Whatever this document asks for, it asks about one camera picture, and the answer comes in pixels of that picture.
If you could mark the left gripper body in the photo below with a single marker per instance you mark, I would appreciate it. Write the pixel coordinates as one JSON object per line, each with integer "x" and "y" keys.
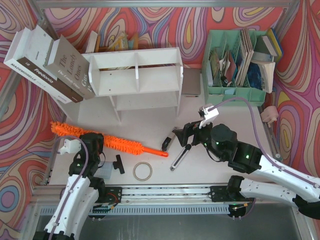
{"x": 93, "y": 139}

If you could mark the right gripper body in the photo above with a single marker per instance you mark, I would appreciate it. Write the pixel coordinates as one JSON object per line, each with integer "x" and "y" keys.
{"x": 189, "y": 132}

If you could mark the black silver pen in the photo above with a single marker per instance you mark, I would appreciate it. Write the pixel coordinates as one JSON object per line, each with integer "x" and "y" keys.
{"x": 180, "y": 157}

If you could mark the orange microfiber duster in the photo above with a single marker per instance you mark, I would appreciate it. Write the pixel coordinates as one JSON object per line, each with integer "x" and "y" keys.
{"x": 120, "y": 144}

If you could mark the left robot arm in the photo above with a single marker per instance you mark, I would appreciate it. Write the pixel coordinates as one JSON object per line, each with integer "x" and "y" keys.
{"x": 82, "y": 189}

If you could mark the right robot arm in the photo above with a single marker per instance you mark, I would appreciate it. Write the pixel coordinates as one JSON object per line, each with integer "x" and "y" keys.
{"x": 286, "y": 184}

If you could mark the white wooden bookshelf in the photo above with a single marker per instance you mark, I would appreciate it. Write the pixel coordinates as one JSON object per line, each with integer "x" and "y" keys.
{"x": 131, "y": 80}

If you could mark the black white stapler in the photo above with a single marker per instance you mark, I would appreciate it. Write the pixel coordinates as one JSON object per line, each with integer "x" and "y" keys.
{"x": 169, "y": 140}

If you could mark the black T-shaped clip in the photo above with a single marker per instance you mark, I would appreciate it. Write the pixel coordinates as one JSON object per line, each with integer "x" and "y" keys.
{"x": 118, "y": 164}

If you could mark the grey notebook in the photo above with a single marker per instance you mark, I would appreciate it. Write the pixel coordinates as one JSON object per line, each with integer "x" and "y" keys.
{"x": 191, "y": 82}

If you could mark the pink tape dispenser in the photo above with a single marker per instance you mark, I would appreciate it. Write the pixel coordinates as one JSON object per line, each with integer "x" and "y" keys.
{"x": 269, "y": 115}

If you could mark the mint green desk organizer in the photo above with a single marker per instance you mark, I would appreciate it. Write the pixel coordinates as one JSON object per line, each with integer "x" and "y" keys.
{"x": 225, "y": 66}

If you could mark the white paperback book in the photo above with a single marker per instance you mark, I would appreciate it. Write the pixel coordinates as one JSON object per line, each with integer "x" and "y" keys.
{"x": 261, "y": 75}

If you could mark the The Lonely Ones book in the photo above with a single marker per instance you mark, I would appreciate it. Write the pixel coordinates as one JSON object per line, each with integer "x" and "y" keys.
{"x": 68, "y": 65}

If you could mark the books behind shelf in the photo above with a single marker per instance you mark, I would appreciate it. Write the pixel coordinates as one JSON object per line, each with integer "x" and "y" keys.
{"x": 121, "y": 43}

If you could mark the blue yellow book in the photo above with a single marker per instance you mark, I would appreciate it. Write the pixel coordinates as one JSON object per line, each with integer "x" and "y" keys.
{"x": 273, "y": 44}

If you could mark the white Mademoiselle book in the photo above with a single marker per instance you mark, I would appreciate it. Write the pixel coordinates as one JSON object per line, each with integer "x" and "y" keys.
{"x": 15, "y": 52}

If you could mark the brown Fredonia book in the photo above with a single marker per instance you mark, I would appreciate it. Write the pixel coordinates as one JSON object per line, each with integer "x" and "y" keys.
{"x": 34, "y": 58}

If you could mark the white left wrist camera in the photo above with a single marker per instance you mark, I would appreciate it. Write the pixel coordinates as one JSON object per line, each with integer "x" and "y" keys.
{"x": 70, "y": 147}

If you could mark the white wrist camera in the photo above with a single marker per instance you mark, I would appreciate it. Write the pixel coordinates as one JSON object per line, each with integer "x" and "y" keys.
{"x": 208, "y": 113}
{"x": 70, "y": 147}

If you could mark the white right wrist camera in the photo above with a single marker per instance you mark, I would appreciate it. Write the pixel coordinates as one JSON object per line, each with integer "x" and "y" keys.
{"x": 208, "y": 113}

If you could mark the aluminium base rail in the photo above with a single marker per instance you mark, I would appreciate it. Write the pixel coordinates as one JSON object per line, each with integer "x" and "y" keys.
{"x": 174, "y": 193}

